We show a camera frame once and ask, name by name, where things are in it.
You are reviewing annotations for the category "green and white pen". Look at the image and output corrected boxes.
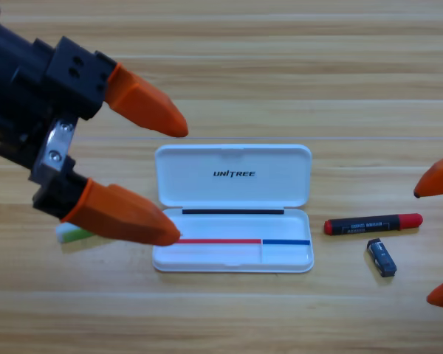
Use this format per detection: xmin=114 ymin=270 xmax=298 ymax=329
xmin=55 ymin=222 xmax=97 ymax=244

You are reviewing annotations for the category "red and black marker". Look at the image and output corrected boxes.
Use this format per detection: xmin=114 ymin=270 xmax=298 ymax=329
xmin=323 ymin=212 xmax=424 ymax=236

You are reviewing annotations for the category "white Unitree pencil case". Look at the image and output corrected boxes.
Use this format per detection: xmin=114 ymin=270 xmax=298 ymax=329
xmin=151 ymin=143 xmax=315 ymax=274

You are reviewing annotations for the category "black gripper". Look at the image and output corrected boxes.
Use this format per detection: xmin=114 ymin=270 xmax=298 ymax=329
xmin=0 ymin=21 xmax=190 ymax=222

